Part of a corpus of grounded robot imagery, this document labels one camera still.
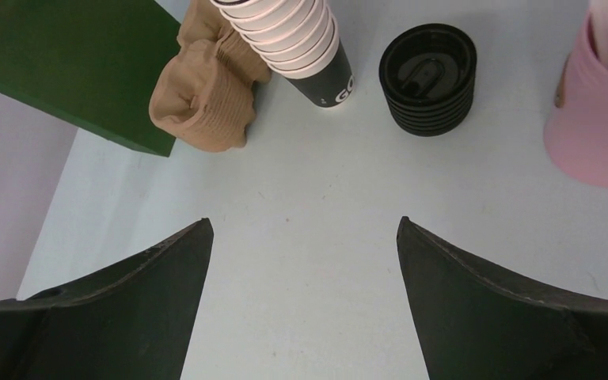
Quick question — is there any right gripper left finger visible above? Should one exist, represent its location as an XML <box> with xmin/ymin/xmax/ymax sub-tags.
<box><xmin>0</xmin><ymin>218</ymin><xmax>214</xmax><ymax>379</ymax></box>

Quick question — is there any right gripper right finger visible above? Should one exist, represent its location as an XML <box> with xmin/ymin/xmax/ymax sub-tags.
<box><xmin>397</xmin><ymin>217</ymin><xmax>608</xmax><ymax>379</ymax></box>

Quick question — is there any pink straw holder cup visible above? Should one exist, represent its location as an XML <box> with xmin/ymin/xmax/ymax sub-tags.
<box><xmin>543</xmin><ymin>17</ymin><xmax>608</xmax><ymax>188</ymax></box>

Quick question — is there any brown pulp cup carrier stack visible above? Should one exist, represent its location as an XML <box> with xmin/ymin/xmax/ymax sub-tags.
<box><xmin>148</xmin><ymin>1</ymin><xmax>271</xmax><ymax>153</ymax></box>

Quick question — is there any stack of black lids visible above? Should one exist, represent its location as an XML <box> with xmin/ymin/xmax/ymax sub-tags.
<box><xmin>378</xmin><ymin>23</ymin><xmax>477</xmax><ymax>137</ymax></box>

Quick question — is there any green paper bag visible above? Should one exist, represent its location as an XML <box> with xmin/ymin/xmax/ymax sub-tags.
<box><xmin>0</xmin><ymin>1</ymin><xmax>180</xmax><ymax>157</ymax></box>

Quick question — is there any stack of paper cups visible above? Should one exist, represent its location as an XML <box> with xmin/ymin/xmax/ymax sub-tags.
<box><xmin>211</xmin><ymin>0</ymin><xmax>355</xmax><ymax>108</ymax></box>

